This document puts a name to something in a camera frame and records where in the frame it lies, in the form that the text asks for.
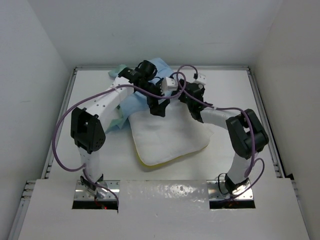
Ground blue and green pillowcase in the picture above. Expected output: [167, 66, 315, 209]
[105, 57, 173, 133]

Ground white pillow with yellow band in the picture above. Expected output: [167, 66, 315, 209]
[128, 99, 213, 167]

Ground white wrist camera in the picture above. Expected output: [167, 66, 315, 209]
[160, 77, 179, 93]
[193, 73, 207, 86]

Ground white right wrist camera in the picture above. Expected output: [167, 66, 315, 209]
[193, 73, 207, 86]

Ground metal base plate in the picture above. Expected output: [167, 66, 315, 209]
[207, 179, 254, 202]
[73, 180, 120, 201]

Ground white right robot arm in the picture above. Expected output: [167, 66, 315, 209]
[179, 79, 269, 194]

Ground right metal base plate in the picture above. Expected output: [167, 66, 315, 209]
[207, 179, 254, 202]

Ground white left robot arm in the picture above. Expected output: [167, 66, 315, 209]
[70, 60, 178, 192]

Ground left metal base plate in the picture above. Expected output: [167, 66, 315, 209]
[73, 180, 120, 201]

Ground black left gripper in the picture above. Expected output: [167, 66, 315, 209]
[136, 79, 169, 116]

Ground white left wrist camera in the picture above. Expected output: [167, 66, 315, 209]
[160, 77, 179, 93]

